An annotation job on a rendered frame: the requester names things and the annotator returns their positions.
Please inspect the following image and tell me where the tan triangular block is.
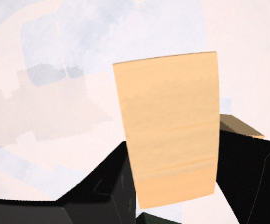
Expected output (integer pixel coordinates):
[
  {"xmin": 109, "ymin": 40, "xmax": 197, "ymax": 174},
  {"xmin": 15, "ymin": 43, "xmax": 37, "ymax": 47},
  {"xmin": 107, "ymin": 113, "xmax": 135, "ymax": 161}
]
[
  {"xmin": 112, "ymin": 51, "xmax": 219, "ymax": 209},
  {"xmin": 219, "ymin": 113, "xmax": 265, "ymax": 139}
]

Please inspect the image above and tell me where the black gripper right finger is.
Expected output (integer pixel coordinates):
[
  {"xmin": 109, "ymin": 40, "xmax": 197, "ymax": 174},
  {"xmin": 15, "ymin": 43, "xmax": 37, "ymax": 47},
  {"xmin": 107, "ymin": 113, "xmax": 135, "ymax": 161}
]
[{"xmin": 215, "ymin": 129, "xmax": 270, "ymax": 224}]

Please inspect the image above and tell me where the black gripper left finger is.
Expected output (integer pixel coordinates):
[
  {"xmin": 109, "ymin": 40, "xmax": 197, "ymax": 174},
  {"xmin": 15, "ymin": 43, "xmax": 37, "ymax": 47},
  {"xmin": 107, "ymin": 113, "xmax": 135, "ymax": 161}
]
[{"xmin": 0, "ymin": 140, "xmax": 136, "ymax": 224}]

